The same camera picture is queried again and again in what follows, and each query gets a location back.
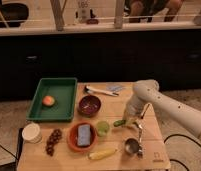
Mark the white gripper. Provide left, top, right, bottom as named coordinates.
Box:
left=123, top=96, right=147, bottom=127

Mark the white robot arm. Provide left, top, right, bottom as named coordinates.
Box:
left=124, top=80, right=201, bottom=141

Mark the metal measuring cup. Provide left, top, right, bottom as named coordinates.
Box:
left=125, top=138, right=139, bottom=155

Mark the light green cup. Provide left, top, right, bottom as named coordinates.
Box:
left=96, top=121, right=110, bottom=137

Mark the metal rod tool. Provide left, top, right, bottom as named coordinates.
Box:
left=135, top=103, right=150, bottom=158

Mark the dark purple bowl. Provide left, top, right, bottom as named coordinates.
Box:
left=78, top=95, right=101, bottom=117

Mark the blue sponge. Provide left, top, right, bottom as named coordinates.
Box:
left=77, top=124, right=91, bottom=146

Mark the orange plate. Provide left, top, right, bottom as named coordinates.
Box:
left=67, top=121, right=97, bottom=153

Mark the dark red grape bunch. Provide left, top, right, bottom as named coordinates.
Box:
left=45, top=129, right=62, bottom=156

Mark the green plastic tray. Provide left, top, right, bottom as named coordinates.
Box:
left=27, top=78, right=77, bottom=122

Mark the orange peach fruit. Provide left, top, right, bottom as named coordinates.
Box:
left=42, top=95, right=55, bottom=107

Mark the white round container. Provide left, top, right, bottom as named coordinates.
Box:
left=22, top=123, right=42, bottom=143

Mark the seated person in background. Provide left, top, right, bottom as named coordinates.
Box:
left=125, top=0, right=183, bottom=23

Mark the white bottle in background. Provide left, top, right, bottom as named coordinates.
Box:
left=77, top=0, right=90, bottom=23

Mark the black chair in background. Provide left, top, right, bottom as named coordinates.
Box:
left=0, top=0, right=29, bottom=28

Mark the black cable on floor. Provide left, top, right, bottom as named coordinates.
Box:
left=163, top=133, right=201, bottom=171

